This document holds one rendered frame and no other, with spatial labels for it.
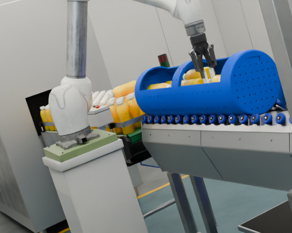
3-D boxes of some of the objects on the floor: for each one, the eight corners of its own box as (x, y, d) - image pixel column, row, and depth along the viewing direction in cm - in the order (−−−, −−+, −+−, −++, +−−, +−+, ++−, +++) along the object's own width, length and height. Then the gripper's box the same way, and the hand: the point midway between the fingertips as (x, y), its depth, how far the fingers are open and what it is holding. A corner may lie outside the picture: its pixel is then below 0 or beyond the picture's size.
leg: (201, 273, 312) (170, 174, 302) (195, 271, 317) (165, 173, 307) (209, 269, 314) (178, 170, 305) (203, 266, 319) (173, 169, 310)
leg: (219, 262, 318) (190, 165, 308) (214, 260, 323) (184, 164, 314) (227, 258, 321) (197, 161, 311) (221, 256, 326) (192, 161, 316)
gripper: (186, 38, 236) (201, 88, 240) (215, 28, 244) (229, 78, 247) (178, 40, 243) (192, 89, 246) (206, 31, 250) (220, 79, 254)
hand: (209, 76), depth 246 cm, fingers closed on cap, 4 cm apart
